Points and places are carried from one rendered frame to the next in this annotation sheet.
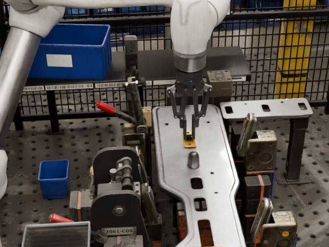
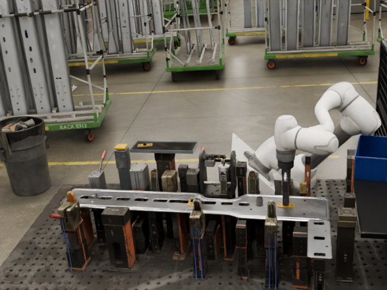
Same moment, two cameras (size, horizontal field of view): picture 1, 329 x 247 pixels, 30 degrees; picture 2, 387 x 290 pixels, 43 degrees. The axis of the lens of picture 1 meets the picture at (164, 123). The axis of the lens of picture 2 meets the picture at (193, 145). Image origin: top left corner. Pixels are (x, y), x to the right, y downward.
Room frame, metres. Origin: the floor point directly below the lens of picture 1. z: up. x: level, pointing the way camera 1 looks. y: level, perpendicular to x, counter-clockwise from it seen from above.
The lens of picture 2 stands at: (1.73, -2.18, 2.20)
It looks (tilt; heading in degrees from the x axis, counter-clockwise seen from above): 22 degrees down; 108
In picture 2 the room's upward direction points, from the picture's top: 5 degrees counter-clockwise
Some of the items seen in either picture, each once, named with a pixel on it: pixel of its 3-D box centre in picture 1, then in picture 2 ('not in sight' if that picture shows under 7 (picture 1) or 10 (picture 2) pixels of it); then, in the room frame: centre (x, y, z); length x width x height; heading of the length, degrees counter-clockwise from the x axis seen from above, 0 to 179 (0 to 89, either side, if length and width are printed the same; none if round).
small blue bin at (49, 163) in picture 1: (55, 180); not in sight; (1.64, 0.38, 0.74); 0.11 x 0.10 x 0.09; 3
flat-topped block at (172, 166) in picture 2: not in sight; (167, 183); (0.79, 0.22, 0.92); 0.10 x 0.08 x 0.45; 3
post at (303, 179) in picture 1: (295, 145); (318, 284); (1.68, -0.44, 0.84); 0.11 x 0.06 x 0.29; 93
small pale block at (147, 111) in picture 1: (147, 157); (302, 214); (1.57, 0.06, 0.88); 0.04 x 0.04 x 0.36; 3
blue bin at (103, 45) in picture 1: (64, 51); (372, 157); (1.91, 0.34, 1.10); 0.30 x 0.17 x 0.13; 84
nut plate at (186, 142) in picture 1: (189, 137); (285, 204); (1.50, -0.07, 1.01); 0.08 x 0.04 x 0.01; 3
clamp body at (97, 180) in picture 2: not in sight; (100, 201); (0.44, 0.03, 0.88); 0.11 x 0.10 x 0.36; 93
